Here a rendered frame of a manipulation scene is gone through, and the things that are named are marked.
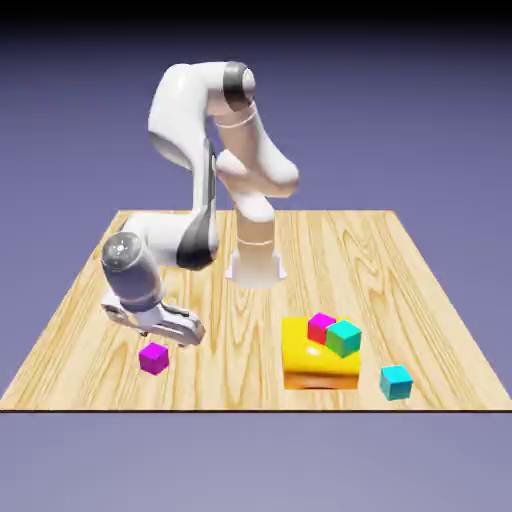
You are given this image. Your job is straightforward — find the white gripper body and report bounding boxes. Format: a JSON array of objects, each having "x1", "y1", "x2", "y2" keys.
[{"x1": 134, "y1": 302, "x2": 207, "y2": 348}]

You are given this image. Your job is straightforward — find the small purple cube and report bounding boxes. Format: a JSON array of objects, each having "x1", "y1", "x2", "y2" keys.
[{"x1": 138, "y1": 341, "x2": 170, "y2": 376}]

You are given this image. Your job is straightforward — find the small magenta cube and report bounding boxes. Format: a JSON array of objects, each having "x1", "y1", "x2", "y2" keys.
[{"x1": 307, "y1": 312, "x2": 338, "y2": 346}]

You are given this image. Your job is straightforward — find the small green cube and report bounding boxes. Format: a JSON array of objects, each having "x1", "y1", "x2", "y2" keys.
[{"x1": 325, "y1": 319, "x2": 363, "y2": 359}]

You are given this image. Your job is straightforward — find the small cyan cube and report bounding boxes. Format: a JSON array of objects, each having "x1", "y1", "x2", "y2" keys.
[{"x1": 378, "y1": 364, "x2": 414, "y2": 402}]

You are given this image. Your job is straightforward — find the large yellow box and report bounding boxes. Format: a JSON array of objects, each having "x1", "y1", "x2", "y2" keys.
[{"x1": 281, "y1": 316, "x2": 362, "y2": 391}]

